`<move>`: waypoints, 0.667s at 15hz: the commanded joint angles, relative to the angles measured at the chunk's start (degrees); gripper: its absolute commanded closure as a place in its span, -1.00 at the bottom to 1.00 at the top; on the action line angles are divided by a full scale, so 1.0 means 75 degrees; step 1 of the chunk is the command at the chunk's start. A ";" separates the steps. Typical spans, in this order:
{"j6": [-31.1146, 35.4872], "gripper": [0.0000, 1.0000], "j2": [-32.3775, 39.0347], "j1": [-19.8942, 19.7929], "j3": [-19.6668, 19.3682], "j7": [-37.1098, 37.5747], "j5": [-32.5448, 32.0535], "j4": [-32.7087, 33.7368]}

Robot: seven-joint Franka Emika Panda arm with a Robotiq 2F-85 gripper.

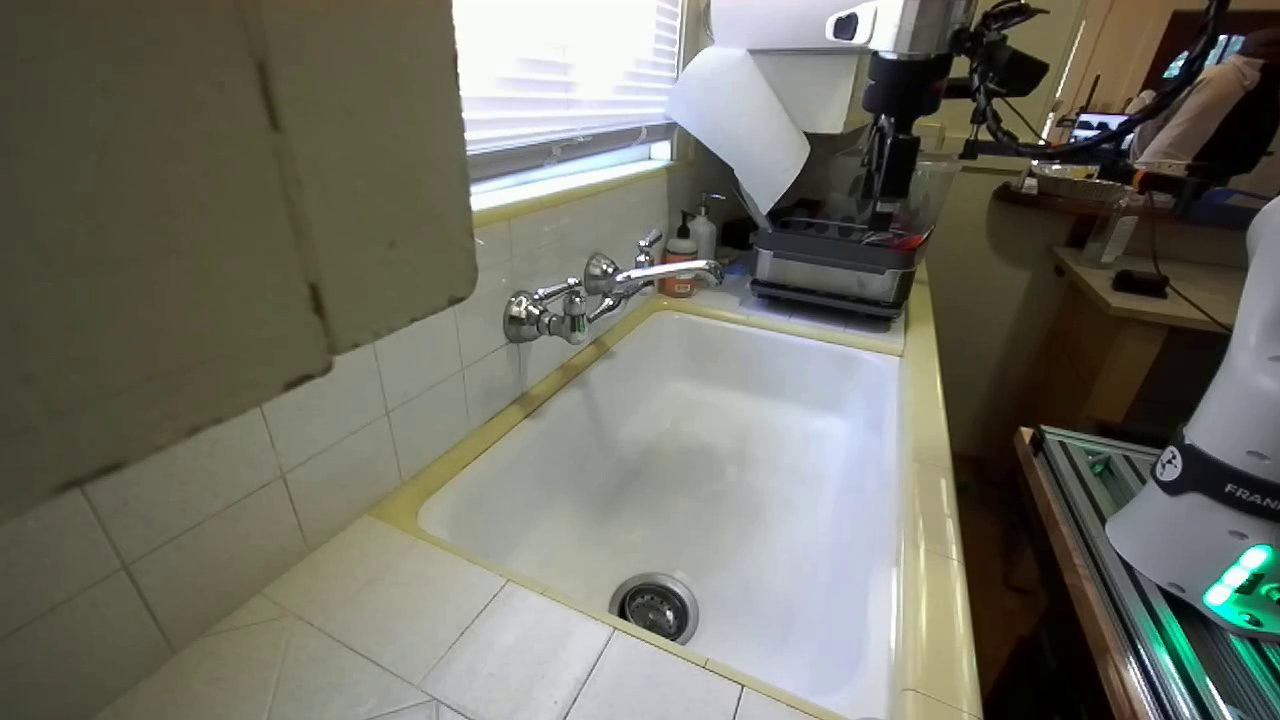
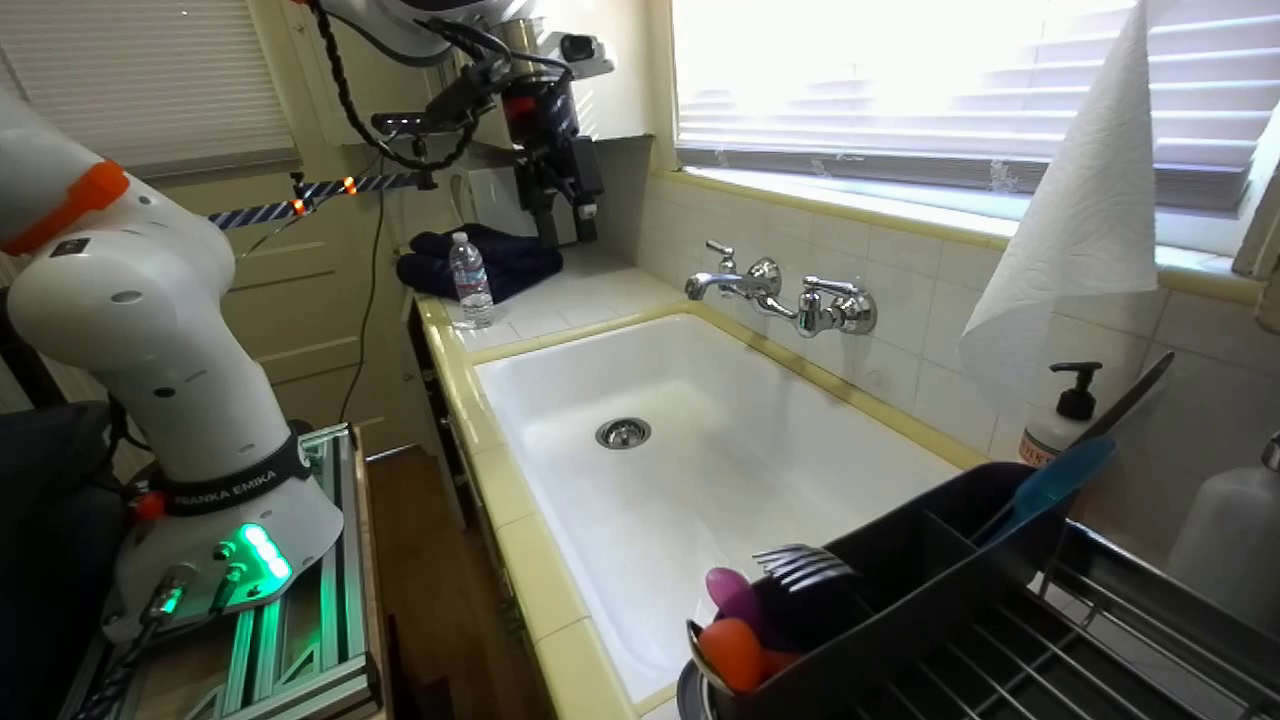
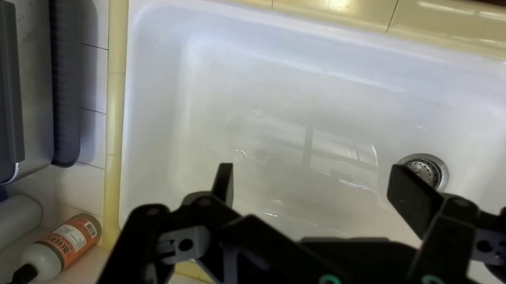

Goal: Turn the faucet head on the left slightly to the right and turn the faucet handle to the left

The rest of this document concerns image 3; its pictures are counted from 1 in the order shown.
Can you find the white plastic jug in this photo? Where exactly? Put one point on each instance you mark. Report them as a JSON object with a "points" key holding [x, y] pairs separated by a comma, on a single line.
{"points": [[18, 217]]}

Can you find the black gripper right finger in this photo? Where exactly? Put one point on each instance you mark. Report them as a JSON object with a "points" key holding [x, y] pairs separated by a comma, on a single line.
{"points": [[448, 236]]}

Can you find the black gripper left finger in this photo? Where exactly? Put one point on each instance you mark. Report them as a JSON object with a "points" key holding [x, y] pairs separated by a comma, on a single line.
{"points": [[158, 246]]}

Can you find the dark grey utensil caddy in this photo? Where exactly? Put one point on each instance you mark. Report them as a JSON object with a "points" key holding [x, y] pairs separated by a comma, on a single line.
{"points": [[67, 79]]}

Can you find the soap bottle with black pump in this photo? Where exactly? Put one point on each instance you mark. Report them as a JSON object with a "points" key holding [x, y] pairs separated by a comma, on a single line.
{"points": [[65, 241]]}

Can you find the white ceramic sink basin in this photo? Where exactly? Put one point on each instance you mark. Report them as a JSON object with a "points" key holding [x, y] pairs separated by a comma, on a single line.
{"points": [[294, 88]]}

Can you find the metal sink drain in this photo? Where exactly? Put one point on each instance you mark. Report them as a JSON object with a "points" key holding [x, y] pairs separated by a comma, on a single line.
{"points": [[427, 167]]}

